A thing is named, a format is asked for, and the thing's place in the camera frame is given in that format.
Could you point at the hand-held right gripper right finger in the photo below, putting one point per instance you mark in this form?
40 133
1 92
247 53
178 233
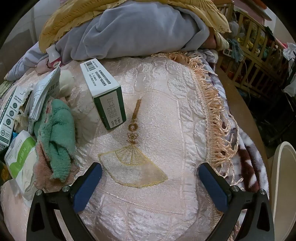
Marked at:
212 185

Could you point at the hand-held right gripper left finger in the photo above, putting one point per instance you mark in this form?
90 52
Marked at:
89 185

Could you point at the green pink towel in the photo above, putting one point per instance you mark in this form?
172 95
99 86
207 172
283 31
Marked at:
57 139

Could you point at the white trash bin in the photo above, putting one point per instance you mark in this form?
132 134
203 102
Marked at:
284 173

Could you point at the white green tissue pack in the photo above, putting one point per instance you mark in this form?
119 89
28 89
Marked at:
20 157

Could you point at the large white printed packet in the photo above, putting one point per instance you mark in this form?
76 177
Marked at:
44 92

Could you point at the white round ball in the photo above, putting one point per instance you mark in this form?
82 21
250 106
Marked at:
67 81

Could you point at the green white carton box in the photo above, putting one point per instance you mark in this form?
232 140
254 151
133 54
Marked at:
101 78

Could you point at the printed fleece blanket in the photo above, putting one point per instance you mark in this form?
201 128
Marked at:
245 162

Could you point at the pink fringed bed cover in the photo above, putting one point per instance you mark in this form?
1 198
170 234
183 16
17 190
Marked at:
150 104

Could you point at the tall white green box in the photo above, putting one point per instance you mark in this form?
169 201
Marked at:
9 115

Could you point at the wooden crib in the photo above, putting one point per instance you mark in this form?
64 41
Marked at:
252 69

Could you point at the pink rolled cloth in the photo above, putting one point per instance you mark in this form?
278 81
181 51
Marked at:
42 67

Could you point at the green plaid cloth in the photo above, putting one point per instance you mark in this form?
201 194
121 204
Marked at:
4 88

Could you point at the white bottle pink label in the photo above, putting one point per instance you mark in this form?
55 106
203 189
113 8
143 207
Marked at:
54 58

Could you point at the grey blue blanket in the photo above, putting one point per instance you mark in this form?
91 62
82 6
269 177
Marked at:
138 30

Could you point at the yellow frilled pillow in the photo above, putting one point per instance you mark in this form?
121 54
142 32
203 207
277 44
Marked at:
64 18

